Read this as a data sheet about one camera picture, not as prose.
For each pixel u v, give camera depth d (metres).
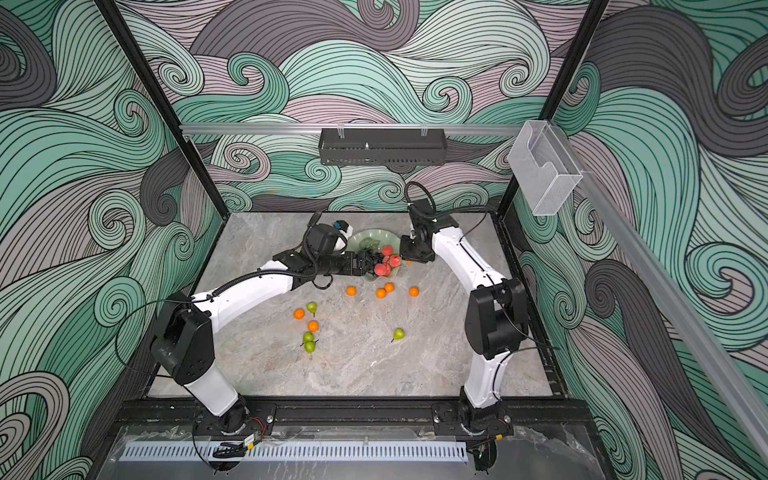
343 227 0.77
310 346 0.84
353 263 0.75
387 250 1.07
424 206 0.73
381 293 0.95
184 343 0.44
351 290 0.96
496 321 0.48
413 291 0.97
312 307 0.92
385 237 1.07
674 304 0.51
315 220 0.67
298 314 0.91
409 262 0.81
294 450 0.70
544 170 0.78
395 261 0.98
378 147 0.94
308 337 0.86
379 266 0.95
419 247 0.76
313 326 0.88
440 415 0.73
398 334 0.87
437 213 0.61
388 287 0.97
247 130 1.79
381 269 0.95
